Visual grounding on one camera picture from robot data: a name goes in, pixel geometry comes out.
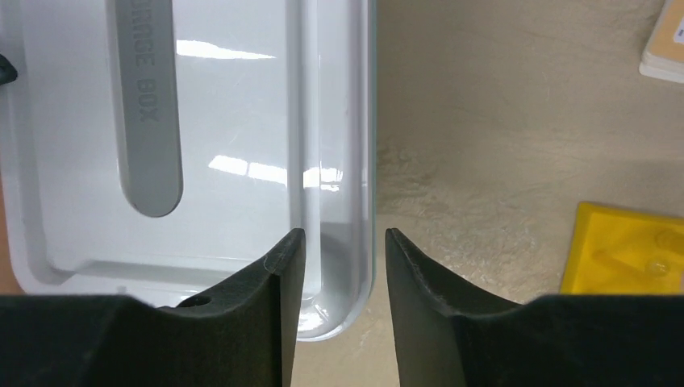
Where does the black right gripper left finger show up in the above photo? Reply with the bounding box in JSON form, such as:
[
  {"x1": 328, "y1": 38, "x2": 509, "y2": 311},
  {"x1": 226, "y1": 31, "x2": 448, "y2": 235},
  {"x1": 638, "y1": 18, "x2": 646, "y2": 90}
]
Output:
[{"x1": 1, "y1": 229, "x2": 306, "y2": 386}]

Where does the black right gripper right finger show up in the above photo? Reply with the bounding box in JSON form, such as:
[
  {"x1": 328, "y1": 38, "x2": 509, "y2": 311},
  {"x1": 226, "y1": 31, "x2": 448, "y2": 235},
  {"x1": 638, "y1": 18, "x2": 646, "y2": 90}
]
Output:
[{"x1": 385, "y1": 228, "x2": 683, "y2": 386}]

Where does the yellow test tube rack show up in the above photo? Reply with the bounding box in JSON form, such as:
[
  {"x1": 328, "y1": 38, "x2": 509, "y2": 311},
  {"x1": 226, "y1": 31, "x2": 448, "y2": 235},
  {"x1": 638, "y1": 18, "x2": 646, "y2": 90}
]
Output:
[{"x1": 560, "y1": 202, "x2": 683, "y2": 295}]

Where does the white plastic bin lid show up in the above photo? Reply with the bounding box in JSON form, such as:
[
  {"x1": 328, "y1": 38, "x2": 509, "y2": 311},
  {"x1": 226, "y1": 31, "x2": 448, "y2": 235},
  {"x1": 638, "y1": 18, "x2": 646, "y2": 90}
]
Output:
[{"x1": 1, "y1": 1, "x2": 376, "y2": 341}]

